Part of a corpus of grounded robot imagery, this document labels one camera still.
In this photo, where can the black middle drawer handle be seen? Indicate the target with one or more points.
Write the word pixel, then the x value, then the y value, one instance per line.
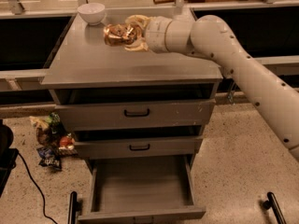
pixel 139 148

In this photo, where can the black left base bar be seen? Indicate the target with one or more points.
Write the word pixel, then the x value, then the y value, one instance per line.
pixel 73 202

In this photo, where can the grey middle drawer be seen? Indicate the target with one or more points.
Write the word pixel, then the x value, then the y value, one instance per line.
pixel 112 149

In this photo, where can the grey top drawer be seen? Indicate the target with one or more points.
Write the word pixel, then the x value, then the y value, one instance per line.
pixel 110 116

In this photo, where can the red snack item on floor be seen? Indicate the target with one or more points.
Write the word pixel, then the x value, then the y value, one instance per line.
pixel 66 143

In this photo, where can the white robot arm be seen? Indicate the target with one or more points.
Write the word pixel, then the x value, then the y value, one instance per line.
pixel 211 37

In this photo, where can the black robot base left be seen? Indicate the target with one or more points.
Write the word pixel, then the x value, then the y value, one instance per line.
pixel 8 155

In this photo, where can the black top drawer handle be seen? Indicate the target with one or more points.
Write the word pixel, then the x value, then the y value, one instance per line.
pixel 136 114

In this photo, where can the green snack bag on floor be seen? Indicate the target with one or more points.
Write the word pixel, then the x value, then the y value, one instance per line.
pixel 54 122

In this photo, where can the white bowl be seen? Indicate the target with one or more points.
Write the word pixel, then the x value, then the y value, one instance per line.
pixel 92 13

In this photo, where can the black right base bar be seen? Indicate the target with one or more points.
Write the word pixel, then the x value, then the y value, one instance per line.
pixel 272 203

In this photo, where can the grey drawer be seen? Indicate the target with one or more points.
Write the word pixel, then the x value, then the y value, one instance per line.
pixel 110 116
pixel 147 190
pixel 112 149

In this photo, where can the grey drawer cabinet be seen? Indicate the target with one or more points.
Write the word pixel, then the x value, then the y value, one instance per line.
pixel 87 71

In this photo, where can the grey bottom drawer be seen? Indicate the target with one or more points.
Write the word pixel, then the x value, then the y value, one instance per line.
pixel 147 190

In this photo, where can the black base bar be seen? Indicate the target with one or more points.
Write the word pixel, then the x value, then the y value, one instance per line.
pixel 73 202
pixel 272 203

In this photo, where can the black drawer handle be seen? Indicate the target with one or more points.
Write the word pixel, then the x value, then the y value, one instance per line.
pixel 136 114
pixel 139 148

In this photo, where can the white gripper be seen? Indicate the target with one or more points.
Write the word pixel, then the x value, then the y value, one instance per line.
pixel 158 34

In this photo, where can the blue chip bag on floor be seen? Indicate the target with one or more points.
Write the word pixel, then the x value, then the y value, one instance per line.
pixel 49 157

